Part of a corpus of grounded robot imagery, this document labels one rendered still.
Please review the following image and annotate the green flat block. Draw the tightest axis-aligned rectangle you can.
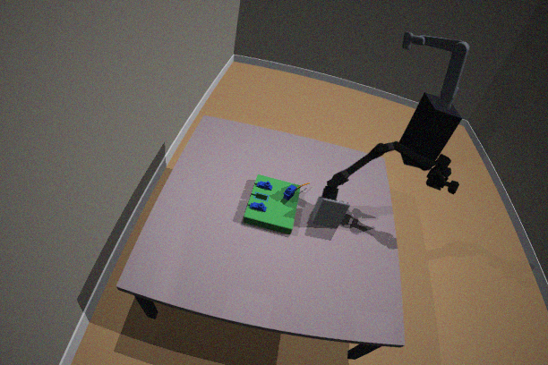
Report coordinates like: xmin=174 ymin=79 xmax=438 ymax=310
xmin=243 ymin=174 xmax=301 ymax=234

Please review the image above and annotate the blue micro servo with orange cable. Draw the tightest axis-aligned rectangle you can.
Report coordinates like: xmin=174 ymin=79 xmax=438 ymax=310
xmin=283 ymin=183 xmax=309 ymax=200

